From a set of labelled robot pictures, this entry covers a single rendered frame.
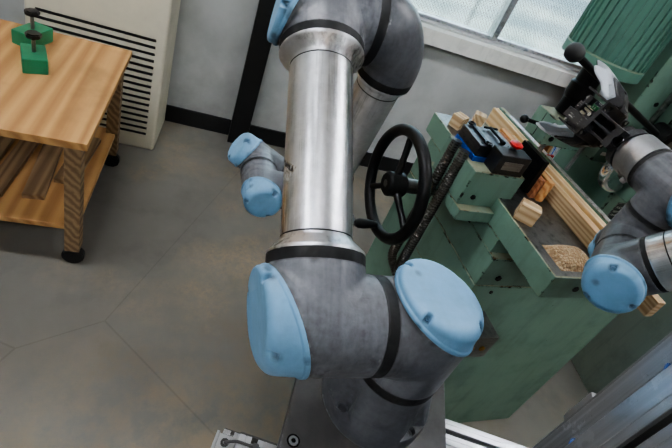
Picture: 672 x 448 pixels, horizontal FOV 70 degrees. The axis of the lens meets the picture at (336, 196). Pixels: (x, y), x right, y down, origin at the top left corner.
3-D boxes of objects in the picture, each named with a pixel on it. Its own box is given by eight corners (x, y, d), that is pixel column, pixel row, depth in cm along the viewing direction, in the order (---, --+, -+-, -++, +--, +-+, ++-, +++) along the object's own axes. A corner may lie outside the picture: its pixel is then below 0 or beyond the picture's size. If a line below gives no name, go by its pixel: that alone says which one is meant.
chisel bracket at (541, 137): (520, 133, 119) (539, 103, 114) (562, 141, 124) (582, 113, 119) (536, 150, 113) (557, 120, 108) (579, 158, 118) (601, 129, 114)
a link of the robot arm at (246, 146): (224, 169, 98) (224, 146, 105) (265, 195, 104) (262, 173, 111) (250, 144, 96) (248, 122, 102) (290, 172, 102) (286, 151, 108)
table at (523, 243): (395, 124, 134) (404, 105, 131) (483, 139, 146) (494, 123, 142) (499, 298, 90) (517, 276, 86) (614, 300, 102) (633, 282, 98)
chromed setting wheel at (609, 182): (584, 184, 114) (618, 141, 107) (620, 189, 119) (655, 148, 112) (592, 192, 112) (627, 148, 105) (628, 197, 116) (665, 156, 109)
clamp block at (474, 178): (431, 164, 116) (448, 133, 111) (476, 171, 121) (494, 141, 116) (456, 205, 105) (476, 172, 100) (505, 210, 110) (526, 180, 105)
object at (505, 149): (454, 137, 110) (465, 116, 107) (492, 144, 114) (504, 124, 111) (480, 172, 100) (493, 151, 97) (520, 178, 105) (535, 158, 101)
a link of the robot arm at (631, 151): (682, 158, 74) (637, 195, 78) (661, 141, 78) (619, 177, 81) (660, 141, 70) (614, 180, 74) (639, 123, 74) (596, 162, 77)
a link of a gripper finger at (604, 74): (601, 42, 84) (602, 88, 81) (618, 57, 87) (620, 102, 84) (583, 49, 86) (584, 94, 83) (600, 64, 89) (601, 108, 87)
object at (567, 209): (500, 146, 130) (508, 134, 128) (506, 147, 131) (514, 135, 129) (644, 316, 90) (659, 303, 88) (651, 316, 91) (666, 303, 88)
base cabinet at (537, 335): (332, 315, 184) (407, 168, 144) (457, 316, 206) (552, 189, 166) (364, 433, 151) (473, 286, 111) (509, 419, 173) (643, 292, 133)
